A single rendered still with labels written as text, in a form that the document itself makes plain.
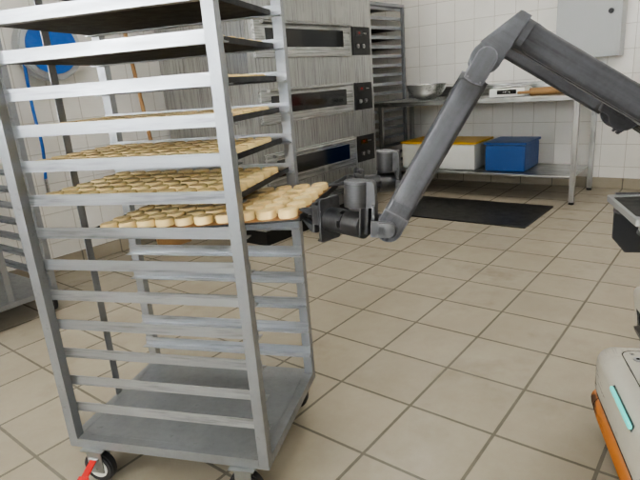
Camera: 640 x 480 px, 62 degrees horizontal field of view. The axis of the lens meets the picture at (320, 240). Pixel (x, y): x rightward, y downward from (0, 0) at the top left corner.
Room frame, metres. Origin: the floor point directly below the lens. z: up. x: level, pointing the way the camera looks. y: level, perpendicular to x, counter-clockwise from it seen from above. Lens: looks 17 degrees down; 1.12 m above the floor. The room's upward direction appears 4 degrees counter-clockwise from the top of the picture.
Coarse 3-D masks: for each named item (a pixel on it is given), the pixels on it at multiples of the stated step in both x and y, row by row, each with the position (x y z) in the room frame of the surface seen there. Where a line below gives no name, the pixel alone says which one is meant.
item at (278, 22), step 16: (272, 0) 1.64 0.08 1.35; (288, 64) 1.66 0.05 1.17; (288, 80) 1.64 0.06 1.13; (288, 96) 1.64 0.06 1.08; (288, 128) 1.64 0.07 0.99; (288, 144) 1.64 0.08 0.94; (288, 160) 1.64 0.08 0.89; (288, 176) 1.64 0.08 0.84; (304, 256) 1.65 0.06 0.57; (304, 272) 1.64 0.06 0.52; (304, 288) 1.64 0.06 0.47; (304, 320) 1.64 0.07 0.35; (304, 336) 1.64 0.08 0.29; (304, 368) 1.64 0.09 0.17
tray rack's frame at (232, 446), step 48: (0, 96) 1.38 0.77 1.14; (0, 144) 1.37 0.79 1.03; (48, 288) 1.39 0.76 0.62; (96, 288) 1.60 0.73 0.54; (144, 288) 1.80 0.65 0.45; (48, 336) 1.37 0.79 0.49; (192, 384) 1.63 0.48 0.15; (240, 384) 1.60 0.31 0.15; (288, 384) 1.58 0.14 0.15; (96, 432) 1.39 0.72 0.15; (144, 432) 1.37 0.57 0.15; (192, 432) 1.35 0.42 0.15; (240, 432) 1.34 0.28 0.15
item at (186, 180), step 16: (112, 176) 1.66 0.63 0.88; (128, 176) 1.64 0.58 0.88; (144, 176) 1.63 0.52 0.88; (160, 176) 1.61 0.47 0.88; (176, 176) 1.59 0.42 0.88; (192, 176) 1.58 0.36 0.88; (208, 176) 1.53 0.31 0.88; (240, 176) 1.48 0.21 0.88; (256, 176) 1.46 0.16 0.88; (48, 192) 1.44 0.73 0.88; (64, 192) 1.42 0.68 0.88; (80, 192) 1.42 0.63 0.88; (96, 192) 1.40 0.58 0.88; (112, 192) 1.38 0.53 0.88; (128, 192) 1.36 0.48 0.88
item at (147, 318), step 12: (168, 324) 1.76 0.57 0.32; (180, 324) 1.75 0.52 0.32; (192, 324) 1.75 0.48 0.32; (204, 324) 1.74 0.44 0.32; (216, 324) 1.72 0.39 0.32; (228, 324) 1.71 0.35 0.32; (240, 324) 1.70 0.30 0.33; (264, 324) 1.67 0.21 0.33; (276, 324) 1.66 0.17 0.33; (288, 324) 1.65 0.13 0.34; (300, 324) 1.64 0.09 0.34
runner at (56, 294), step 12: (72, 300) 1.38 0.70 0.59; (84, 300) 1.37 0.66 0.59; (96, 300) 1.36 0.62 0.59; (108, 300) 1.35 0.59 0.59; (120, 300) 1.34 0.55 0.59; (132, 300) 1.33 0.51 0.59; (144, 300) 1.32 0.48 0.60; (156, 300) 1.31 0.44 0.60; (168, 300) 1.30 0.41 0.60; (180, 300) 1.29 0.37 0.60; (192, 300) 1.28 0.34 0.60; (204, 300) 1.27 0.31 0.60; (216, 300) 1.26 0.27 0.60; (228, 300) 1.25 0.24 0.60
